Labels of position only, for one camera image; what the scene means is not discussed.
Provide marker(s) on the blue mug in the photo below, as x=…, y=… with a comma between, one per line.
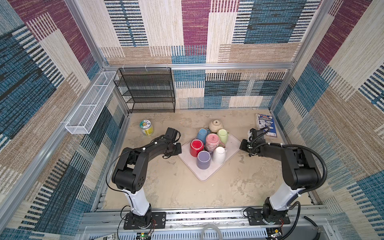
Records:
x=202, y=134

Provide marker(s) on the purple mug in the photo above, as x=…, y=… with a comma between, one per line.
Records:
x=204, y=160

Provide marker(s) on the yellow green labelled can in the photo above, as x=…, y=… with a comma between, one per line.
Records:
x=146, y=127

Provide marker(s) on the pink ghost pattern mug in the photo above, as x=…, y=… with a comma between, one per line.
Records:
x=212, y=142

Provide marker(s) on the light green mug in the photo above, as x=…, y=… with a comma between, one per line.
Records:
x=223, y=136

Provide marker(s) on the black wire shelf rack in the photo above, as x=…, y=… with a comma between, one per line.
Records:
x=147, y=90

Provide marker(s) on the white mug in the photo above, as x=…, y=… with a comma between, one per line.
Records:
x=219, y=155

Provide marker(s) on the white mesh wall basket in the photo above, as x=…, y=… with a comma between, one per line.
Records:
x=87, y=113

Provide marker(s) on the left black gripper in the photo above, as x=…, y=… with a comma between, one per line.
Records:
x=178, y=150

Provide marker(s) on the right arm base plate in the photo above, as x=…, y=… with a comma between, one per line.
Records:
x=264, y=217

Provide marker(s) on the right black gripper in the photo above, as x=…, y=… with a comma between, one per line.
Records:
x=242, y=146

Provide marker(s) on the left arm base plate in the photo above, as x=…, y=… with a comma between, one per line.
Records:
x=155, y=220

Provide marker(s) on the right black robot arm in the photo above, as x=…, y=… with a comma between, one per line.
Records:
x=303, y=170

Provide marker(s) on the red mug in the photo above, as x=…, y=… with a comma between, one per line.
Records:
x=196, y=146

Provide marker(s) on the white plastic tray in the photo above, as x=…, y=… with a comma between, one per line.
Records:
x=204, y=170

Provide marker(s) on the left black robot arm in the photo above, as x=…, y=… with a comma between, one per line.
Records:
x=130, y=173

